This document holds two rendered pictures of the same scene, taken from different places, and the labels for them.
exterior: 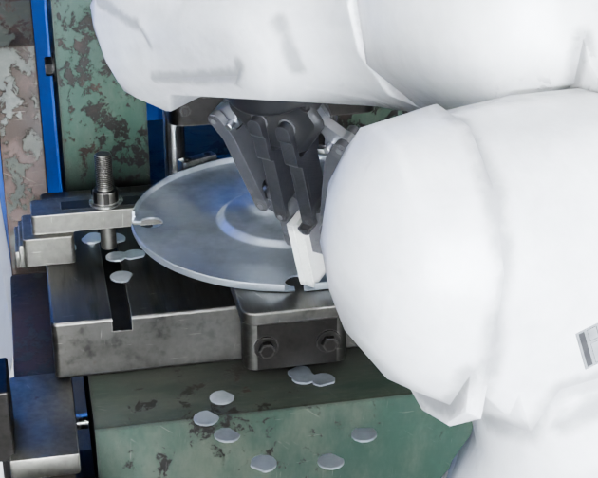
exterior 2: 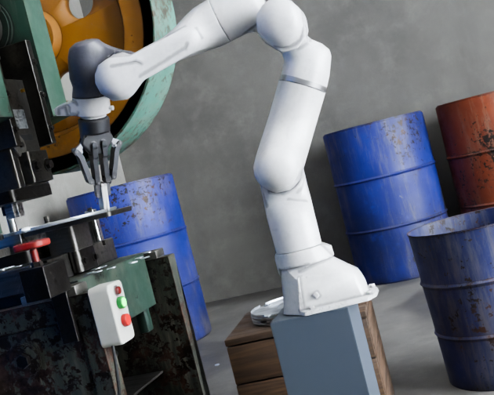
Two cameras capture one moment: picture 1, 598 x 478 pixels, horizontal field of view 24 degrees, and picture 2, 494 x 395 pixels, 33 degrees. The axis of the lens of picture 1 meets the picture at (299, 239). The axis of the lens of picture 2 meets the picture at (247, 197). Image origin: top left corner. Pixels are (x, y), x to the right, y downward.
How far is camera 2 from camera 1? 1.78 m
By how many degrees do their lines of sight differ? 64
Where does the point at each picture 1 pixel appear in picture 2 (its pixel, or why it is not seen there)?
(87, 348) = not seen: hidden behind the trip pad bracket
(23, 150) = not seen: outside the picture
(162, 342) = not seen: hidden behind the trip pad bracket
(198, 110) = (19, 194)
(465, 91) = (252, 14)
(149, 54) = (139, 67)
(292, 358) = (89, 265)
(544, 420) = (307, 41)
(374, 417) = (125, 269)
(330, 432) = (119, 276)
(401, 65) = (235, 18)
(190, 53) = (163, 53)
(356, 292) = (285, 19)
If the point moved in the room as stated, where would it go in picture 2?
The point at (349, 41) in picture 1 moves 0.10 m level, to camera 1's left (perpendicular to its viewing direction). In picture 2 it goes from (216, 23) to (194, 21)
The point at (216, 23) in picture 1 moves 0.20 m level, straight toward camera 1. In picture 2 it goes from (178, 36) to (258, 9)
